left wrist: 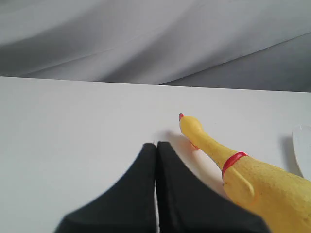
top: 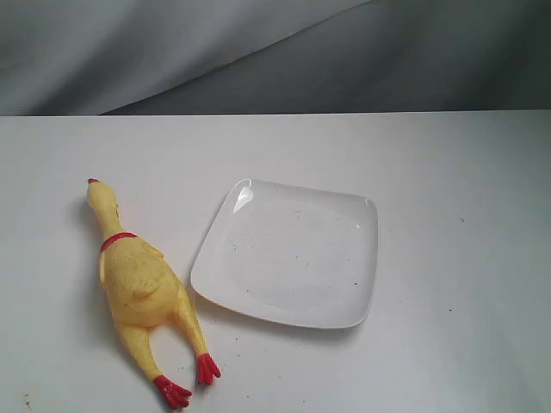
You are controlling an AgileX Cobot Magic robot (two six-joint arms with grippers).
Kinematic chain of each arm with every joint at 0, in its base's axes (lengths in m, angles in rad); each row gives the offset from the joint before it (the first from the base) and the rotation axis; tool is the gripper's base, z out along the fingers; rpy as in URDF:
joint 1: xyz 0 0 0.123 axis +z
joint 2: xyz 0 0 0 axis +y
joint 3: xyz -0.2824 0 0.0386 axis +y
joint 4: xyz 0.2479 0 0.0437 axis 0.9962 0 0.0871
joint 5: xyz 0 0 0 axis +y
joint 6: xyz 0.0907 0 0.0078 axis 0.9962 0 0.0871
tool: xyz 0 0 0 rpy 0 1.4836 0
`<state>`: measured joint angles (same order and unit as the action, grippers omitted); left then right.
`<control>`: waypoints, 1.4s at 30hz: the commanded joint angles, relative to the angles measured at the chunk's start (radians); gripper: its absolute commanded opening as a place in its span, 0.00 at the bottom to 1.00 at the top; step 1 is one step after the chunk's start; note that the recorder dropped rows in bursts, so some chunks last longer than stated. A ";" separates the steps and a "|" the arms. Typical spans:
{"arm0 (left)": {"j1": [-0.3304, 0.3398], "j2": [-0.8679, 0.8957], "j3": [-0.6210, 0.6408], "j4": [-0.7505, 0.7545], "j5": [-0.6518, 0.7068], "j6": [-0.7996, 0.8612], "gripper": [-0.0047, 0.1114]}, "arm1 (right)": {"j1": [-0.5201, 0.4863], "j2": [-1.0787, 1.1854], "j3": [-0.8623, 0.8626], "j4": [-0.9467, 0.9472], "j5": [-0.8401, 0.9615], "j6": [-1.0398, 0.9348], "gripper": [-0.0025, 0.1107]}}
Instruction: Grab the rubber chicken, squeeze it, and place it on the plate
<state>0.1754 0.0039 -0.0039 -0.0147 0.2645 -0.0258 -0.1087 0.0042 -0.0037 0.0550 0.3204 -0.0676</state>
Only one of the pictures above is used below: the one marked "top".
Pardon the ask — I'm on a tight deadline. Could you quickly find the yellow rubber chicken toy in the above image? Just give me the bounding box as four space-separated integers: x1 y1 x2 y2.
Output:
87 178 221 410

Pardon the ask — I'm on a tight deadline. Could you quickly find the white square plate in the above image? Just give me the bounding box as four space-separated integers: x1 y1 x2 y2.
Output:
190 179 378 330

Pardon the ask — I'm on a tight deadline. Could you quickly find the grey backdrop cloth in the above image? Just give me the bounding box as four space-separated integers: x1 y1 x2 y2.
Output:
1 1 550 115

